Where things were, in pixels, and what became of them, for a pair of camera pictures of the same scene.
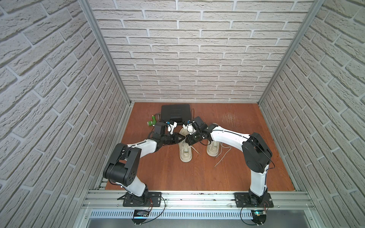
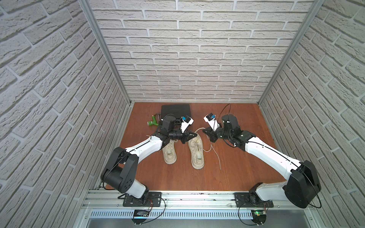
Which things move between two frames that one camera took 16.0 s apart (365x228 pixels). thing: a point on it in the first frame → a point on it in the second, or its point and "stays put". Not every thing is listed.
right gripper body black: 194,138 → 219,133
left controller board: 140,216 stays put
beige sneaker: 185,148 → 169,152
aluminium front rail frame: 195,209 stays put
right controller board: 259,216 stays put
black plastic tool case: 177,113 stays put
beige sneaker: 216,149 → 196,151
